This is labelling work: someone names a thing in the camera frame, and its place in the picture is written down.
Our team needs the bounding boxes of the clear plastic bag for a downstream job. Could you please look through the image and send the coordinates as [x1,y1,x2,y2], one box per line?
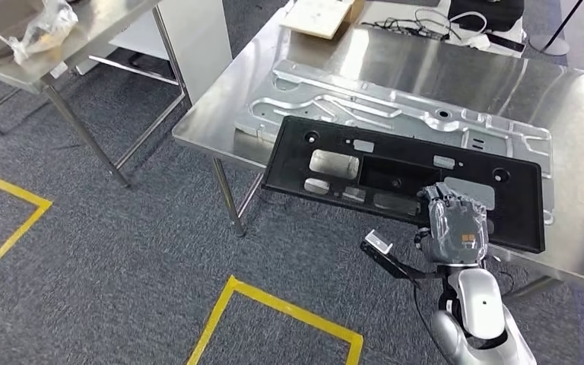
[0,0,79,65]

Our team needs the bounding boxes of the black camera bracket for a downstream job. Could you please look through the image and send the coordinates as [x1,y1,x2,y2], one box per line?
[360,241,444,281]

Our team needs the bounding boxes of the brown cardboard box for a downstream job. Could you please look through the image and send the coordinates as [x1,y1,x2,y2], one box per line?
[342,0,366,25]

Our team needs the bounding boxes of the white desk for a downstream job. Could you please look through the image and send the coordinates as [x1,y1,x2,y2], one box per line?
[357,0,527,59]

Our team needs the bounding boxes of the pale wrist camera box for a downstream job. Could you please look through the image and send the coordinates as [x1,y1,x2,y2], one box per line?
[364,230,394,256]

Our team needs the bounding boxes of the steel side table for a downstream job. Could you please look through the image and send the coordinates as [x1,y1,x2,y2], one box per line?
[0,0,188,189]

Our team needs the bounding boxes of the black plastic plate frame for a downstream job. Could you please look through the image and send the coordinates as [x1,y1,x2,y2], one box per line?
[262,116,547,255]

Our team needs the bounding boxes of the black carry bag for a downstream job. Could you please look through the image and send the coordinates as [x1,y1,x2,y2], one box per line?
[446,0,525,33]

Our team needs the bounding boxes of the grey stanchion base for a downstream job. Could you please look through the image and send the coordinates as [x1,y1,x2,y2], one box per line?
[528,32,571,56]

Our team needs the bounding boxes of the stamped aluminium panel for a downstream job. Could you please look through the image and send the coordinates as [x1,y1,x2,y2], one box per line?
[233,59,556,226]

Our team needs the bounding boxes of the black flat phone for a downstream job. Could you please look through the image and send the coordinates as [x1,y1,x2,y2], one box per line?
[483,30,526,54]

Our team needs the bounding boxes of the white charger with cable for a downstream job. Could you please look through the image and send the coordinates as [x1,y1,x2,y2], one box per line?
[448,10,493,50]

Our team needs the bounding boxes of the stainless steel workbench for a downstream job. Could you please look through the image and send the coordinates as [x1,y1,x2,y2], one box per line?
[172,0,584,298]

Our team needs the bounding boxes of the black stanchion pole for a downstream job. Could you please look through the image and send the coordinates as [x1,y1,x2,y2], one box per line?
[544,0,584,46]

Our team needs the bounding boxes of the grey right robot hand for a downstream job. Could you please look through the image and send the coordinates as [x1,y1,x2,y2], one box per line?
[414,182,490,268]

